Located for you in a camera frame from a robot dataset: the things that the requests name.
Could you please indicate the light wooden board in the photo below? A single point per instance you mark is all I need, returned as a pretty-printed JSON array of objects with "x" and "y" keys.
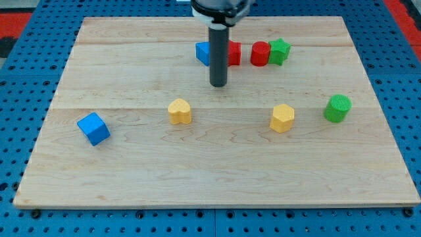
[{"x": 129, "y": 69}]

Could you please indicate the red block behind rod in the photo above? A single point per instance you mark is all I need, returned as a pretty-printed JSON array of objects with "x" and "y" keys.
[{"x": 234, "y": 53}]

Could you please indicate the green star block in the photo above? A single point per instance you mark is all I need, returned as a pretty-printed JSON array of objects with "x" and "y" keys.
[{"x": 279, "y": 51}]

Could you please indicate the green cylinder block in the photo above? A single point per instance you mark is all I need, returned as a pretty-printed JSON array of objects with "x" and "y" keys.
[{"x": 337, "y": 108}]

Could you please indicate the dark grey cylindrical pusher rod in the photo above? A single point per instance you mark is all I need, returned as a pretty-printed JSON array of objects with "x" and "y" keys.
[{"x": 218, "y": 56}]

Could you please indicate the blue cube block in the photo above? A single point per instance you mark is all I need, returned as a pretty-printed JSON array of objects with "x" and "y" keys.
[{"x": 94, "y": 128}]

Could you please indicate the red cylinder block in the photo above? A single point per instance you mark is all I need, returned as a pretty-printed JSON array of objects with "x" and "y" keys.
[{"x": 260, "y": 53}]

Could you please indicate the blue block behind rod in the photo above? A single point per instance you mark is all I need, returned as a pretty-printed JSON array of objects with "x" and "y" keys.
[{"x": 202, "y": 52}]

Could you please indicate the yellow hexagon block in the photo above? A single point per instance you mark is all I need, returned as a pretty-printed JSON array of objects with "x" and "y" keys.
[{"x": 283, "y": 117}]

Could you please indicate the yellow heart block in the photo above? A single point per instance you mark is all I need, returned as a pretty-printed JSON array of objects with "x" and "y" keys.
[{"x": 179, "y": 112}]

